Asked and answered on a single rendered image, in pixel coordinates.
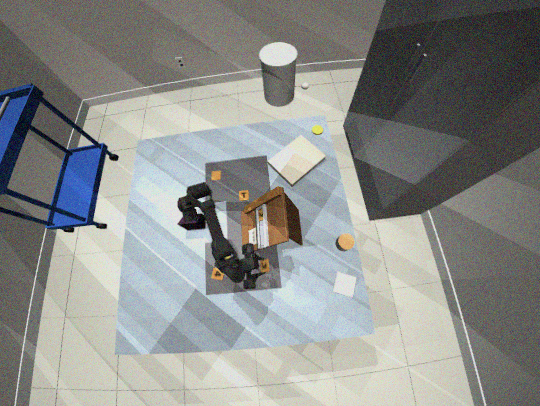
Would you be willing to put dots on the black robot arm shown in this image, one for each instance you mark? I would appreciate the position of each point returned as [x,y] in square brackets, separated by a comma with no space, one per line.
[220,246]

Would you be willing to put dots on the beige rectangular block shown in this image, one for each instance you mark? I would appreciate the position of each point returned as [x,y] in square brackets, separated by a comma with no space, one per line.
[296,160]

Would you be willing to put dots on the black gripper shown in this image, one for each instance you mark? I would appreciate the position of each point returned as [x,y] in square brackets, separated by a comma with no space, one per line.
[249,283]

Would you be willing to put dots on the grey cylindrical container with tan lid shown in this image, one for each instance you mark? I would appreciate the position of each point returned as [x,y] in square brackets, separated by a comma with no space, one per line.
[344,242]

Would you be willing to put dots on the brown board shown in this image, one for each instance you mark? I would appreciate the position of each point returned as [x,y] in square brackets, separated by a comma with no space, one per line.
[280,223]

